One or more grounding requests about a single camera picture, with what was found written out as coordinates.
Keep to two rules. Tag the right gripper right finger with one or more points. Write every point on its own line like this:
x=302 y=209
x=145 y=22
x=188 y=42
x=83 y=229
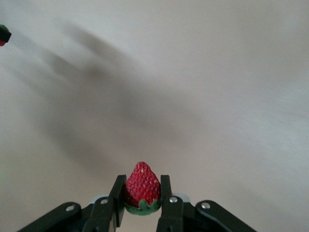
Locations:
x=172 y=212

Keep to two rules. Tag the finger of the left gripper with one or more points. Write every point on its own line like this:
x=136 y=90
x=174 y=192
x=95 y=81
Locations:
x=6 y=36

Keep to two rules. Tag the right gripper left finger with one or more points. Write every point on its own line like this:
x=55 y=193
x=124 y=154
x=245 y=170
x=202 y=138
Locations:
x=106 y=212

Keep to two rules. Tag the plain table cloth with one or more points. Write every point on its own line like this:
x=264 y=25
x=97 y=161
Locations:
x=193 y=72

